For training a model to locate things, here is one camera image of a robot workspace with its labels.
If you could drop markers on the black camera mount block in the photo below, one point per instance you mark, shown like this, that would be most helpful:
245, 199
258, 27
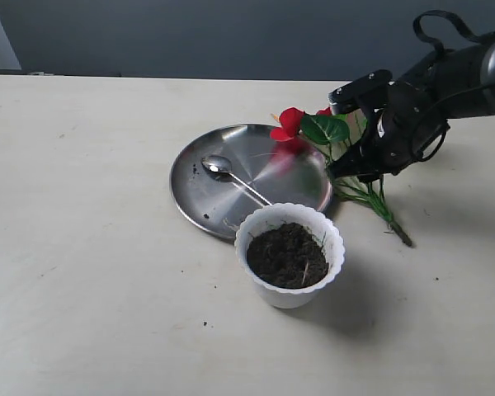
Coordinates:
367, 93

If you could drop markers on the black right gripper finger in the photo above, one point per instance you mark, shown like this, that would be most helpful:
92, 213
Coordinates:
356, 162

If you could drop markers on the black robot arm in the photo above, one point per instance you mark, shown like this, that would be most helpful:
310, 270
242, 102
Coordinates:
461, 84

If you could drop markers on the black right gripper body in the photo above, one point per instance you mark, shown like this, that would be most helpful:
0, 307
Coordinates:
406, 127

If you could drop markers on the artificial red flower plant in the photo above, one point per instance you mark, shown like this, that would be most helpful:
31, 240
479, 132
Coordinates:
332, 136

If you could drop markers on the dark potting soil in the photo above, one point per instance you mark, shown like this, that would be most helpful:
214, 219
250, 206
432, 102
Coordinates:
287, 257

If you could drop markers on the white scalloped plastic flowerpot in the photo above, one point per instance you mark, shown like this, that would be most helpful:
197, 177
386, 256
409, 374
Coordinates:
272, 217

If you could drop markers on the silver metal spoon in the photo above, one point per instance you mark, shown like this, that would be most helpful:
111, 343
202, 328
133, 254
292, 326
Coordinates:
222, 165

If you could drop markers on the round stainless steel plate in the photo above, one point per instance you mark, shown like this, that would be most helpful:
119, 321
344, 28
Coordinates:
282, 172

